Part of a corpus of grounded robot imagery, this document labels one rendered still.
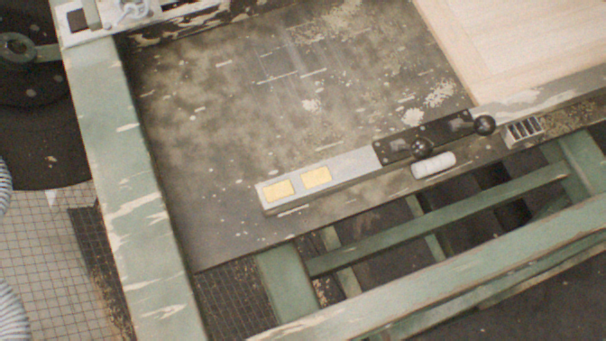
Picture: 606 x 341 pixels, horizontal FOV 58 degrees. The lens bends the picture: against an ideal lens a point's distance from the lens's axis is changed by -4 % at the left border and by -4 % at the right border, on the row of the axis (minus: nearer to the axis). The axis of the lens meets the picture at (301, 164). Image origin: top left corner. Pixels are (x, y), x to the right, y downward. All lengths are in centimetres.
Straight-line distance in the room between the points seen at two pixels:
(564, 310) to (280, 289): 170
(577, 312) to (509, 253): 153
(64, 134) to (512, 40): 110
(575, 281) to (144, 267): 191
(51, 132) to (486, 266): 108
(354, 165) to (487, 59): 38
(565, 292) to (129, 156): 194
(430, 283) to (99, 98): 64
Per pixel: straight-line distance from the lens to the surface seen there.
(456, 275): 97
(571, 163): 123
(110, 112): 102
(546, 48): 128
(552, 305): 255
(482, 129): 96
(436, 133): 105
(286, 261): 102
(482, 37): 124
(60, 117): 158
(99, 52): 110
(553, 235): 105
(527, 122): 115
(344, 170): 100
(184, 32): 119
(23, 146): 150
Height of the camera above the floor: 228
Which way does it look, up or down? 42 degrees down
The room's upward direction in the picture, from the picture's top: 92 degrees counter-clockwise
